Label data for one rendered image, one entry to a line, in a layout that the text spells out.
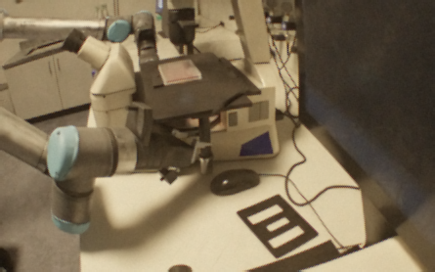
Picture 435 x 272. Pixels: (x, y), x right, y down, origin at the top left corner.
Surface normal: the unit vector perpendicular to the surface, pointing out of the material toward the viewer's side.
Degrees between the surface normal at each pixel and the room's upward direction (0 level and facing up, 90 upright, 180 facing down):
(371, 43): 93
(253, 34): 90
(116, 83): 86
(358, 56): 93
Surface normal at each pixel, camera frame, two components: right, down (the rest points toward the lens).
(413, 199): -0.95, 0.22
